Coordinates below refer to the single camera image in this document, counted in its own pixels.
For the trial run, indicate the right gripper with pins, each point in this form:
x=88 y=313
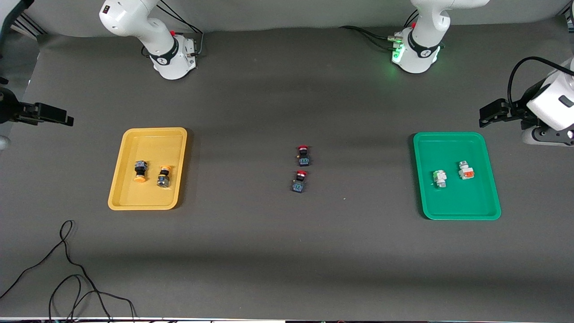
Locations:
x=6 y=109

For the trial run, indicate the green plastic tray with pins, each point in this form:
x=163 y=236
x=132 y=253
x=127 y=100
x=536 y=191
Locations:
x=457 y=202

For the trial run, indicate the red push button switch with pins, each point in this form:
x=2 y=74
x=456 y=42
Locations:
x=299 y=183
x=303 y=157

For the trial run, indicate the yellow push button switch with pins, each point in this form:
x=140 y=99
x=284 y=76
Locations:
x=141 y=171
x=164 y=176

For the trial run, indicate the yellow plastic tray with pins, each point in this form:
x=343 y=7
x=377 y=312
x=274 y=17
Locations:
x=148 y=143

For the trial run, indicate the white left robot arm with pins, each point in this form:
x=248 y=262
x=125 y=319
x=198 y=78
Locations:
x=421 y=49

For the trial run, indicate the green push button switch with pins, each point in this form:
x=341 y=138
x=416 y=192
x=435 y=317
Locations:
x=440 y=178

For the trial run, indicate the dark grey table mat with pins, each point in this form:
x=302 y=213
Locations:
x=287 y=251

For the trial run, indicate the aluminium frame profile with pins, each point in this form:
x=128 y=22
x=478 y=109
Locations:
x=27 y=28

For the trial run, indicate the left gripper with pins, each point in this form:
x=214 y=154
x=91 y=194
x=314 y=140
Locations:
x=515 y=110

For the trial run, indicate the orange white switch block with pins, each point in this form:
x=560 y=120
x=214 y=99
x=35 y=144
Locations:
x=466 y=171

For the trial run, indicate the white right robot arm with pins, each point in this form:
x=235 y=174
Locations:
x=170 y=58

